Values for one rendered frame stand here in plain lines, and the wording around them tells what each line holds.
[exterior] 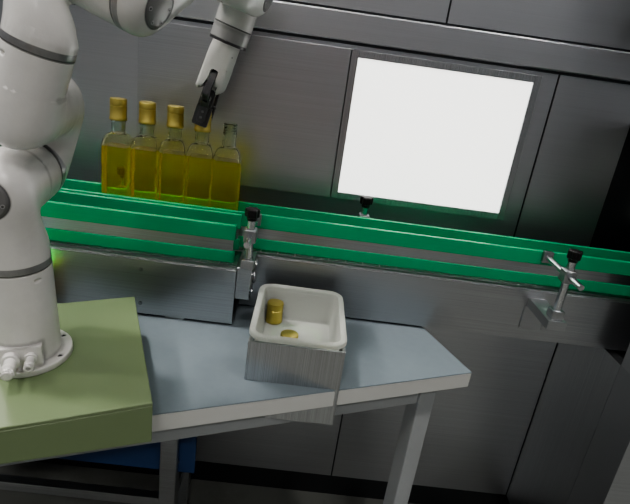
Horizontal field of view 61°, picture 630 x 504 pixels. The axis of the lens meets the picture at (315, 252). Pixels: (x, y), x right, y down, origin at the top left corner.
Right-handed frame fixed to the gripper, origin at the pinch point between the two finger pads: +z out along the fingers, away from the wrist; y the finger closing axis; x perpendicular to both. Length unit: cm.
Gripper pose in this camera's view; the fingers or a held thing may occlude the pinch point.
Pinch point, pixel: (203, 114)
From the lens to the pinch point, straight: 117.2
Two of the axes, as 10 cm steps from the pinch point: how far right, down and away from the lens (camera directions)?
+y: 0.0, 3.5, -9.4
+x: 9.2, 3.6, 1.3
